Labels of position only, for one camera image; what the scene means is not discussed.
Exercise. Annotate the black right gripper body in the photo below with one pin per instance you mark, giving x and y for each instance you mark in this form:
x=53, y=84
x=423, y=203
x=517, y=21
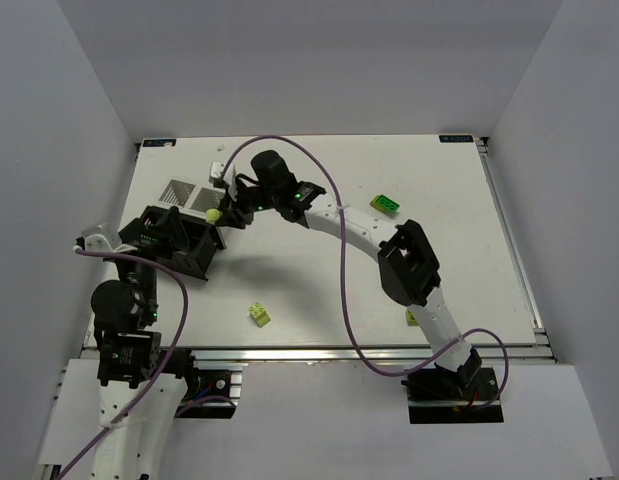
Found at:
x=240, y=201

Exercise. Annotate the black slotted container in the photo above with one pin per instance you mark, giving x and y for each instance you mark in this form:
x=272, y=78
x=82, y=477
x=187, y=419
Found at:
x=183, y=243

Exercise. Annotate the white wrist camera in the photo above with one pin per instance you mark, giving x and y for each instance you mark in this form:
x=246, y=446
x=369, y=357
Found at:
x=99, y=240
x=223, y=177

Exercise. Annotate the white slotted container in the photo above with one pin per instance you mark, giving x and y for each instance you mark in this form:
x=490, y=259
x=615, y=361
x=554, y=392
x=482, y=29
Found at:
x=190, y=198

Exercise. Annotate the blue corner sticker left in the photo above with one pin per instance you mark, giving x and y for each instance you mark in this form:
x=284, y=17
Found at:
x=159, y=143

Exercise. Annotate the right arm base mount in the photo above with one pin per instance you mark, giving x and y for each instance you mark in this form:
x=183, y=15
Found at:
x=433, y=400

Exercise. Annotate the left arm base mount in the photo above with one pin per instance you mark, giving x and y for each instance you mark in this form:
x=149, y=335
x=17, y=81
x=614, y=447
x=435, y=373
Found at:
x=213, y=388

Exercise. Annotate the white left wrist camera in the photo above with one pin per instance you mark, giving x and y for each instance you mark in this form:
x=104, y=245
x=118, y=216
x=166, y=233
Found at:
x=99, y=240

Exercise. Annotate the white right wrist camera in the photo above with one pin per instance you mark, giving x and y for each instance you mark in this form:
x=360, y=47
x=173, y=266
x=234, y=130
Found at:
x=223, y=177

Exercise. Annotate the lime long lego brick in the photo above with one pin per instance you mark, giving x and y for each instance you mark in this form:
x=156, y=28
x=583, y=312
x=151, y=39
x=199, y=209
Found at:
x=410, y=318

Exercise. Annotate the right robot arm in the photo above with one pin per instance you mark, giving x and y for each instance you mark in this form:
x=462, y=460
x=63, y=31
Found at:
x=408, y=266

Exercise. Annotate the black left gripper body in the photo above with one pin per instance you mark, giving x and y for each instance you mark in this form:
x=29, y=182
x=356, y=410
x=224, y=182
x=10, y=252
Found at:
x=156, y=239

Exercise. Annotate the pale yellow on green lego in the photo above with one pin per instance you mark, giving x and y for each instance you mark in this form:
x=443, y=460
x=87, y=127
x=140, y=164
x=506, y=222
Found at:
x=213, y=215

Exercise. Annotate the aluminium table edge rail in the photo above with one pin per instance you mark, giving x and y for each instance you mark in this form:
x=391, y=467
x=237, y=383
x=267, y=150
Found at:
x=540, y=352

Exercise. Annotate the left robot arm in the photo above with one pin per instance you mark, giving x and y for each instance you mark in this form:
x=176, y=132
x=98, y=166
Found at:
x=140, y=385

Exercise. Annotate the right side table rail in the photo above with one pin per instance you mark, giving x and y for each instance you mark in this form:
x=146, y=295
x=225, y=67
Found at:
x=482, y=144

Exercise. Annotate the green lime long lego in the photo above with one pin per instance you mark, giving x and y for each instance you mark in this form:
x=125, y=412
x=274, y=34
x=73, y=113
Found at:
x=385, y=205

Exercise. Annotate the pale yellow stepped lego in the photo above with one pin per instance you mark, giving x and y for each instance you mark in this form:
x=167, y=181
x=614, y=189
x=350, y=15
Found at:
x=259, y=315

